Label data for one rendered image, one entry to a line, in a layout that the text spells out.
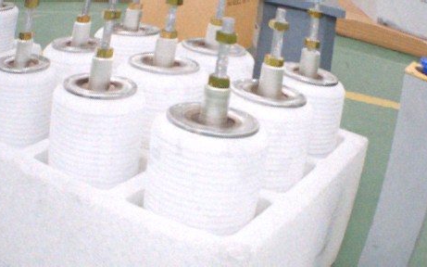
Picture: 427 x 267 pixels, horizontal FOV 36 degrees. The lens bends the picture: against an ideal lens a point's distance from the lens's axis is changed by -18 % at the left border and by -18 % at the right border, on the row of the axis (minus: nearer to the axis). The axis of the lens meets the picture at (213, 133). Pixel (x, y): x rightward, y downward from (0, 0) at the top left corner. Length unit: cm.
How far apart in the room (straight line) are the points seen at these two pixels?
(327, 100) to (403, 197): 15
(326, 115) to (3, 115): 36
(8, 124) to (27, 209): 10
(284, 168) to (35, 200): 25
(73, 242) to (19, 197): 8
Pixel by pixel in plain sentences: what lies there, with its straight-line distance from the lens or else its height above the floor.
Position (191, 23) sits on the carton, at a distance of 187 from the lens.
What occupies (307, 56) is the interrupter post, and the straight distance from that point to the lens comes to 84.
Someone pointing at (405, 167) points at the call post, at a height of 21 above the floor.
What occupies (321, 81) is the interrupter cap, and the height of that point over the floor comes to 25.
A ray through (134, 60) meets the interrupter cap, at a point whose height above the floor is 25.
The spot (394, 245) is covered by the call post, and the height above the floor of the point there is 12.
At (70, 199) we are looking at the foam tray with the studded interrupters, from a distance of 65.
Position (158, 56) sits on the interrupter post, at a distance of 78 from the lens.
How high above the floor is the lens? 45
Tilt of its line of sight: 19 degrees down
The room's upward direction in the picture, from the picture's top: 9 degrees clockwise
